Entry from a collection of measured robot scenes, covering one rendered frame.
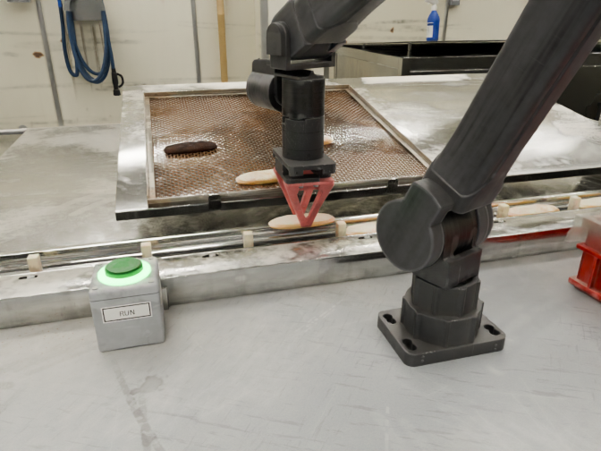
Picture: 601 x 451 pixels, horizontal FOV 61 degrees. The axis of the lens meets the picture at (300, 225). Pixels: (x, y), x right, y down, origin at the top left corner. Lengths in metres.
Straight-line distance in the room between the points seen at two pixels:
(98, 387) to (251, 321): 0.18
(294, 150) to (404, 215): 0.22
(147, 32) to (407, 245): 3.95
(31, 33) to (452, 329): 4.13
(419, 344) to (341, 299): 0.14
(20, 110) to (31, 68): 0.34
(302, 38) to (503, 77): 0.26
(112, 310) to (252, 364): 0.16
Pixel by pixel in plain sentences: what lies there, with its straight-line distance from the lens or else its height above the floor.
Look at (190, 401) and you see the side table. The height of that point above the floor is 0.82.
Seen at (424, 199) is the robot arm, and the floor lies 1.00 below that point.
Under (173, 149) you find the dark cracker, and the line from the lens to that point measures 0.96.
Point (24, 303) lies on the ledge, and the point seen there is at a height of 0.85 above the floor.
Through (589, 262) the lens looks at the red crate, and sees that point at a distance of 0.75.
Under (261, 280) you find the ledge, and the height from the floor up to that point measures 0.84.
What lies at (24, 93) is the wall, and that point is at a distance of 4.50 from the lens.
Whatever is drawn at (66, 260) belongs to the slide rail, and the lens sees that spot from 0.76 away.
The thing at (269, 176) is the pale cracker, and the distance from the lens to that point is 0.85.
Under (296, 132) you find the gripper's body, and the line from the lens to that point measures 0.67.
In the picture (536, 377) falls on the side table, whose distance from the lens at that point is 0.59.
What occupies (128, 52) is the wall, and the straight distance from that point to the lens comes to 4.37.
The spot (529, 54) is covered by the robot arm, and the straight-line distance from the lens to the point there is 0.46.
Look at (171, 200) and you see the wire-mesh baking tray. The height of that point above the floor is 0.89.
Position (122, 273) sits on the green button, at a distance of 0.57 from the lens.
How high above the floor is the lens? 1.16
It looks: 23 degrees down
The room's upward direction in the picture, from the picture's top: straight up
